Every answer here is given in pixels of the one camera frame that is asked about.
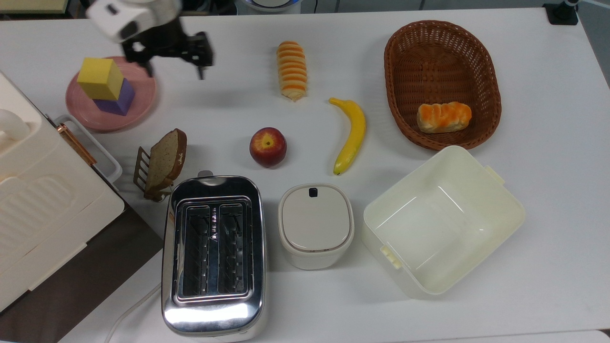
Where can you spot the black camera stand base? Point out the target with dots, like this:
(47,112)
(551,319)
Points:
(562,14)

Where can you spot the brown bread slice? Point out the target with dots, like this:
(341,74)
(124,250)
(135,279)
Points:
(164,157)

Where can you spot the yellow foam cube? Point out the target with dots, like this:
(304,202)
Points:
(97,76)

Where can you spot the purple foam cube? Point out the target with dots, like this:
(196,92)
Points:
(121,102)

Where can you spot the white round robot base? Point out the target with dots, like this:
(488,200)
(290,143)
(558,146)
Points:
(274,5)

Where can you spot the short orange glazed bread loaf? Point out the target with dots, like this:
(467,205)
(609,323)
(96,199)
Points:
(443,117)

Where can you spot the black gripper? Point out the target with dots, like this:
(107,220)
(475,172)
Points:
(167,45)

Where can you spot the cream plastic cabinet box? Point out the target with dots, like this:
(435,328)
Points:
(47,214)

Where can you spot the long orange striped bread roll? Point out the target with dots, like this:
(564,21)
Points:
(292,71)

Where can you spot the red apple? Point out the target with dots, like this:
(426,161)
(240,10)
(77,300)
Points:
(268,147)

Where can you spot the brown wicker basket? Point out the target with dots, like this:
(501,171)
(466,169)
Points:
(429,57)

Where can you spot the yellow banana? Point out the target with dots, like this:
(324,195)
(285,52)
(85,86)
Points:
(355,128)

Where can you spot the cream chrome two-slot toaster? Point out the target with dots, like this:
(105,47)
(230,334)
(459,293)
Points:
(214,314)

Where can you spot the small toast rack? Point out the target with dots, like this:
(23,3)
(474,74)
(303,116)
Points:
(140,166)

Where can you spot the beige flat board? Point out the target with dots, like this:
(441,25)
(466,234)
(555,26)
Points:
(28,5)

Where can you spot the small cream lidded bin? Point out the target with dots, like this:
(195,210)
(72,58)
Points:
(314,224)

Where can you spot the cream open plastic container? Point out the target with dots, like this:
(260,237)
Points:
(500,214)

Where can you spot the pink round plate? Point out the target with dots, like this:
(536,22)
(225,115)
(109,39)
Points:
(143,100)

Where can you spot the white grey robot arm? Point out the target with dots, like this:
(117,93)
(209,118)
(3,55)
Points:
(138,14)

